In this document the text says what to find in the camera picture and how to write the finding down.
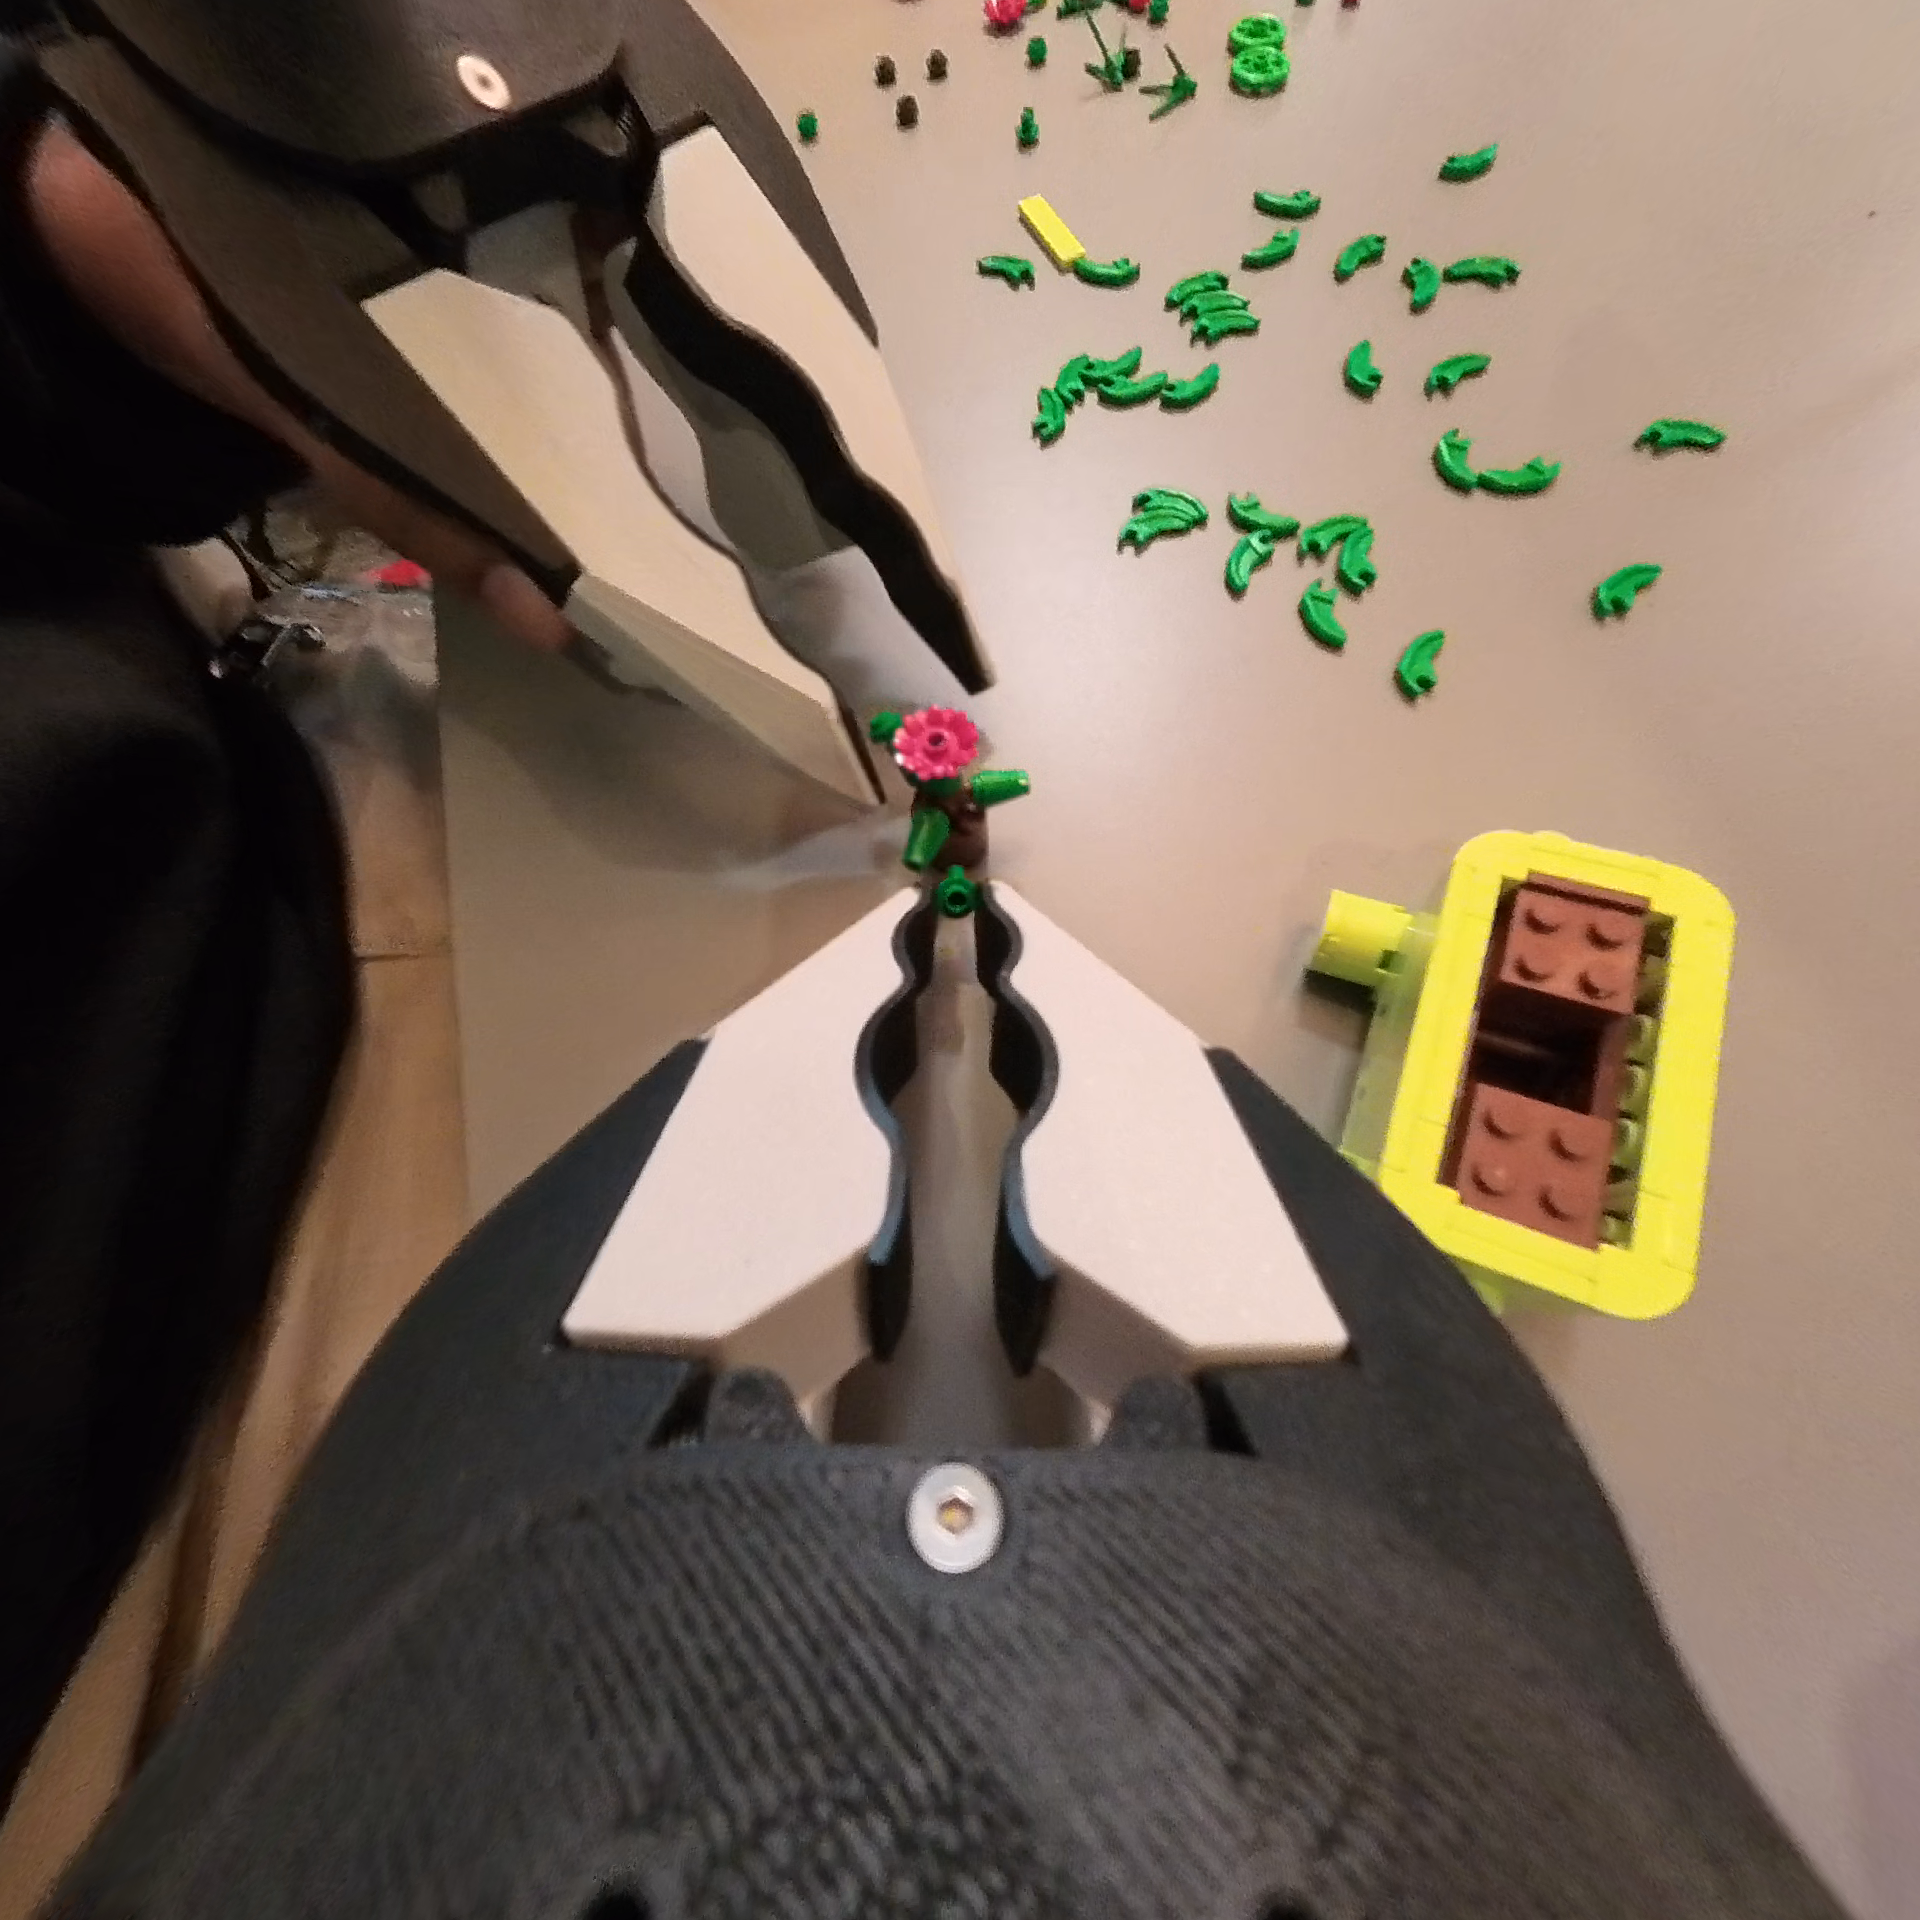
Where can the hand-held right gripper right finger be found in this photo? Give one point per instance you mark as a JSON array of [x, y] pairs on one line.
[[1188, 1200]]

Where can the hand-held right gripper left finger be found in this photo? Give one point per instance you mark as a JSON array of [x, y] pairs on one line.
[[721, 1200]]

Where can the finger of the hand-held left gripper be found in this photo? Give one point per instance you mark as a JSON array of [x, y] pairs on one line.
[[540, 418], [812, 315]]

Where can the pink toy brick flower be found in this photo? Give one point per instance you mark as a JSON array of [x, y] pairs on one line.
[[940, 742]]

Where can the person's left hand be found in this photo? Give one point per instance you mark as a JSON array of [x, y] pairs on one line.
[[483, 581]]

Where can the yellow toy brick plate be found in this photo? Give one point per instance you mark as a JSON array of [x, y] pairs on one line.
[[1050, 234]]

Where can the scattered green toy leaves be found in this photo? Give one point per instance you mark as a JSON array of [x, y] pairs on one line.
[[1163, 518]]

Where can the pile of small mixed toy pieces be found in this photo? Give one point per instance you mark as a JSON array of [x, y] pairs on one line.
[[1260, 62]]

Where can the lime green toy brick pot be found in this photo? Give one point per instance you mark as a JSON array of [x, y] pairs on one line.
[[1696, 1050]]

